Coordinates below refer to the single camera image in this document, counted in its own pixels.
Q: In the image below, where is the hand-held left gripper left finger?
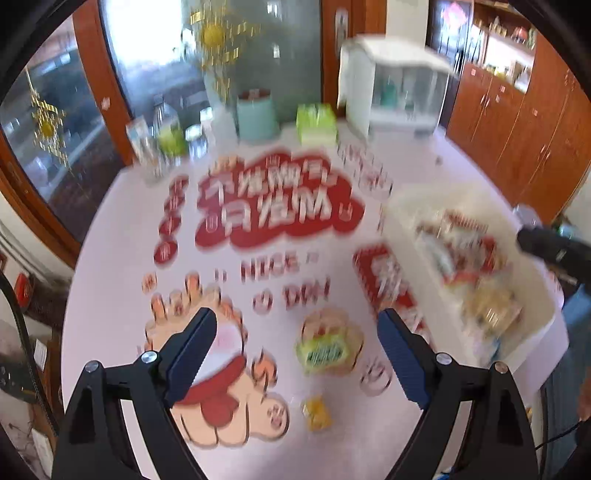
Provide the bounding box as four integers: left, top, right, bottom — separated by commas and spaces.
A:
51, 307, 218, 480

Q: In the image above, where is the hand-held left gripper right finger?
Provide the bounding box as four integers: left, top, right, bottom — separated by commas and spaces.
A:
376, 308, 543, 480

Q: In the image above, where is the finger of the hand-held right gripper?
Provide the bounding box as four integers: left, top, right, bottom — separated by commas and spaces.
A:
516, 225, 591, 280

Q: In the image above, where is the white plastic bin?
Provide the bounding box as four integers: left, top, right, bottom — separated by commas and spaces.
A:
381, 182, 571, 370

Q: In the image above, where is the green label bread packet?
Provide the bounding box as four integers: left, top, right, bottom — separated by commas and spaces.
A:
295, 308, 365, 376

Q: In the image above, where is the blue grey cloth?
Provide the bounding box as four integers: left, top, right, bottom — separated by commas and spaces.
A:
561, 286, 591, 370

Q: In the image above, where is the rice cracker packet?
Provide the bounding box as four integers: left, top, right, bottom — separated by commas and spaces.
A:
464, 277, 522, 337

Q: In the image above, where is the red white snack packet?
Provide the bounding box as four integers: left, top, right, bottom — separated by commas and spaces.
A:
416, 210, 509, 287

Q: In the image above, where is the small yellow snack packet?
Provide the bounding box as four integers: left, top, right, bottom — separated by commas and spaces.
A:
301, 394, 334, 432

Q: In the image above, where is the wooden floor cabinet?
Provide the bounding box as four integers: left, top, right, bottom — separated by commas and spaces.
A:
445, 0, 591, 227

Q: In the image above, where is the glass cup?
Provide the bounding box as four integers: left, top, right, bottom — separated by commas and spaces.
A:
127, 117, 169, 183

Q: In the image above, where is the clear bottle green label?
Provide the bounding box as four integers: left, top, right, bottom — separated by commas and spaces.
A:
152, 99, 188, 158

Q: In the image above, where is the white countertop storage cabinet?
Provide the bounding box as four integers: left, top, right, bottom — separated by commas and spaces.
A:
337, 37, 455, 137

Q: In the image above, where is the mint green canister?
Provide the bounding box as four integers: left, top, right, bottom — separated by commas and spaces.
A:
235, 89, 280, 141

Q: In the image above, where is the green tissue pack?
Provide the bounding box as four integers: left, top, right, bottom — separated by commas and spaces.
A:
295, 104, 339, 145

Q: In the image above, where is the gold flower door ornament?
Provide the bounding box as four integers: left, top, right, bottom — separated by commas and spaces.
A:
185, 0, 264, 93
25, 69, 75, 171

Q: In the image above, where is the grey glass panel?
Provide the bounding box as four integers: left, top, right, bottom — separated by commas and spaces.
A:
203, 0, 324, 125

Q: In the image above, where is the black cable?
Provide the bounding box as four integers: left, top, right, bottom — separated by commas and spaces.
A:
0, 272, 61, 439

